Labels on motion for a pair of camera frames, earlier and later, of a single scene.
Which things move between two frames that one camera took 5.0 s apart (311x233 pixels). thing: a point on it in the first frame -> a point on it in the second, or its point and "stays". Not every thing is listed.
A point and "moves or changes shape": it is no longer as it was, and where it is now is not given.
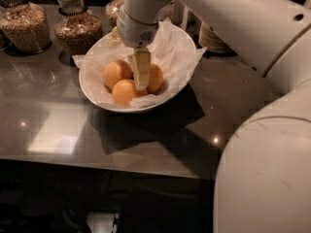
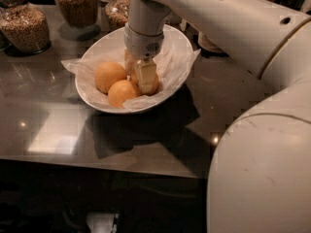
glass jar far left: x=8 y=26 stays
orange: x=157 y=83 moves or changes shape
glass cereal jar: x=76 y=30 moves or changes shape
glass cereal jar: x=113 y=6 stays
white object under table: x=102 y=221 stays
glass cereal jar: x=24 y=25 stays
